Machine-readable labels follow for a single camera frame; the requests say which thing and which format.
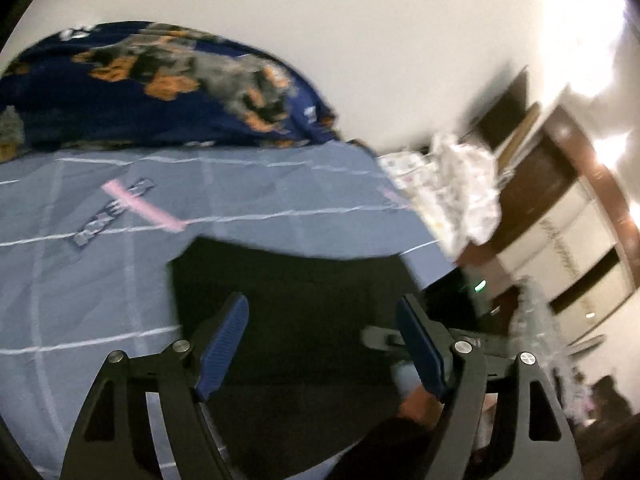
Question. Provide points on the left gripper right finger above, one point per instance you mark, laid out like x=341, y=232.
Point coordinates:
x=502, y=418

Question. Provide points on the blue grid bedsheet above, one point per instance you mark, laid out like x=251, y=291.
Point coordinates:
x=86, y=238

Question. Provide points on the right hand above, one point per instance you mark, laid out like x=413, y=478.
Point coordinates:
x=421, y=407

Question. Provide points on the navy dog print blanket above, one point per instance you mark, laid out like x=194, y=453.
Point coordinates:
x=142, y=84

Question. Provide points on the black pants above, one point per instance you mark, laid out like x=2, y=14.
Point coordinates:
x=302, y=386

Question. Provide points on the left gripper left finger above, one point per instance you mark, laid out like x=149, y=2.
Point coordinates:
x=112, y=437

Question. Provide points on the white floral cloth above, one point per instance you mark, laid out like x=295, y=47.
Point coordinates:
x=453, y=188

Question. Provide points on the brown wooden cabinet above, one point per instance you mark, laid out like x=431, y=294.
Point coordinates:
x=567, y=224

